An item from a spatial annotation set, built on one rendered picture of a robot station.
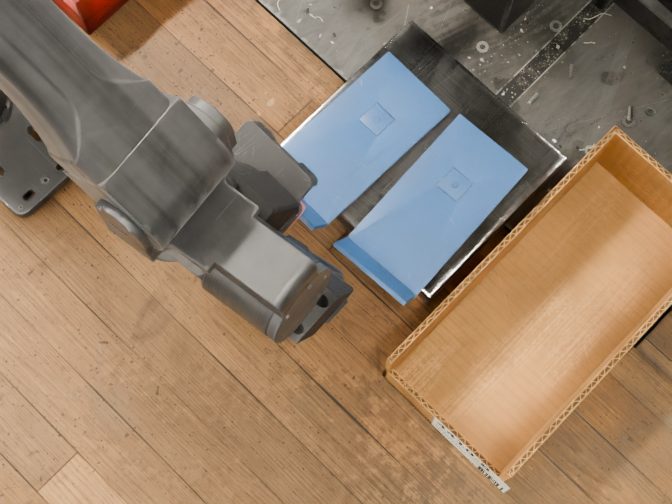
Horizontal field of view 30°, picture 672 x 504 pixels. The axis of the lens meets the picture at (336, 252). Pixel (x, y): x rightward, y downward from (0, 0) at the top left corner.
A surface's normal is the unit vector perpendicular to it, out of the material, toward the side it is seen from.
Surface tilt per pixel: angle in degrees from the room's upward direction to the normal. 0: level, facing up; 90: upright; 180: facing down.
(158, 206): 42
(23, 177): 0
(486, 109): 0
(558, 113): 0
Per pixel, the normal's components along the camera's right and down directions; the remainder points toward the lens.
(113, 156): 0.55, 0.20
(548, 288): 0.02, -0.25
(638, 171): -0.70, 0.69
